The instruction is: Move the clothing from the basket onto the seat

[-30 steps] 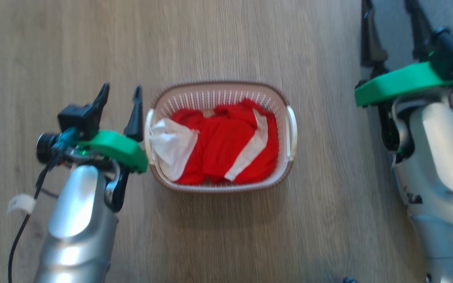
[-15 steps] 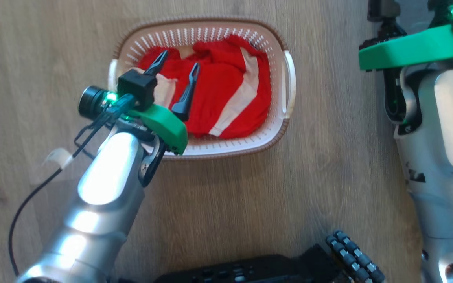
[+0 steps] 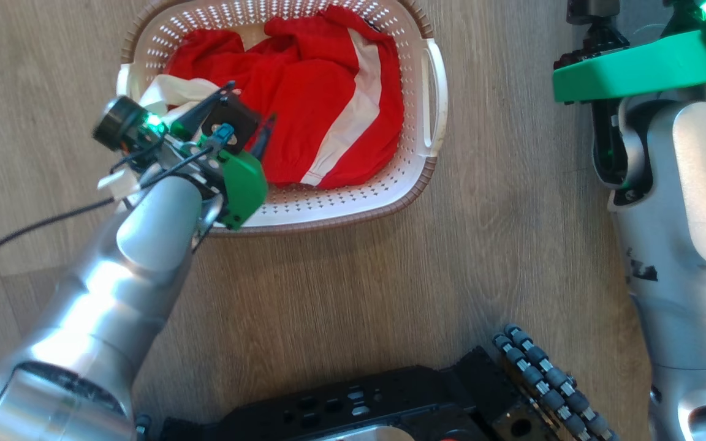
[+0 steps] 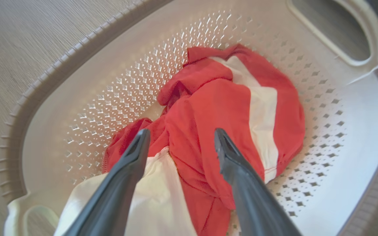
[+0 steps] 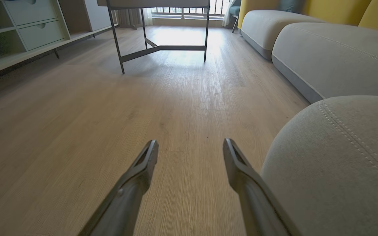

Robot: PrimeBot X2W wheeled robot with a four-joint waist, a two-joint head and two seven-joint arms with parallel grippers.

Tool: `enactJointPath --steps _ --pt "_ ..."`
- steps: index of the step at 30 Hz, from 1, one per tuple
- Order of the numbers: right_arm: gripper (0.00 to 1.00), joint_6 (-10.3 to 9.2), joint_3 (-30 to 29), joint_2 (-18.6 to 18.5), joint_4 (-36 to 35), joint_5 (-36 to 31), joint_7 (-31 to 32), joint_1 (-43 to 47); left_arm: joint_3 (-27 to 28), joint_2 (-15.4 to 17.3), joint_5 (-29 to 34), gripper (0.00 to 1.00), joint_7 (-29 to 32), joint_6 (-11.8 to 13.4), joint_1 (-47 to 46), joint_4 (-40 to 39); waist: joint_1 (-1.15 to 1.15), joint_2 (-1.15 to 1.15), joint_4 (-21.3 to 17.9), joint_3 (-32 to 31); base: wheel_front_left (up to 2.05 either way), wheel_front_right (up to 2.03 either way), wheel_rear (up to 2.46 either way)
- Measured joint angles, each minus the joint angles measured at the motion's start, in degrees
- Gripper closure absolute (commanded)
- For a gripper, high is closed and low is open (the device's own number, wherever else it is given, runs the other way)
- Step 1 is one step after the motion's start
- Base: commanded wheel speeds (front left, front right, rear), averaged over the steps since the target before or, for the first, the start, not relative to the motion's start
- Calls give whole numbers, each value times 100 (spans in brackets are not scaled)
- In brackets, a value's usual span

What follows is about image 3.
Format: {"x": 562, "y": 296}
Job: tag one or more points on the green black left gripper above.
{"x": 244, "y": 187}

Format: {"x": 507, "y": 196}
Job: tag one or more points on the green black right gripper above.
{"x": 641, "y": 70}

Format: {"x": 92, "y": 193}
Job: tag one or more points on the white cloth garment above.
{"x": 172, "y": 95}

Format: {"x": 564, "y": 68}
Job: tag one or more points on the red garment with white stripe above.
{"x": 304, "y": 92}

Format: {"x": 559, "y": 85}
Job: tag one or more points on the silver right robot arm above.
{"x": 690, "y": 245}

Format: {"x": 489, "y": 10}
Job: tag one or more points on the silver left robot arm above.
{"x": 102, "y": 306}

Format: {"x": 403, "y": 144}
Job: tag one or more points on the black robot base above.
{"x": 359, "y": 410}

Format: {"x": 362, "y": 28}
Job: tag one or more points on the cream perforated laundry basket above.
{"x": 417, "y": 122}

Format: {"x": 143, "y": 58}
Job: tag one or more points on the white tape tab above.
{"x": 117, "y": 184}

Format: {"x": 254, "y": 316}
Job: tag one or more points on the grey roller omni wheel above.
{"x": 549, "y": 386}

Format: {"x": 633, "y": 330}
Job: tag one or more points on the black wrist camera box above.
{"x": 239, "y": 119}

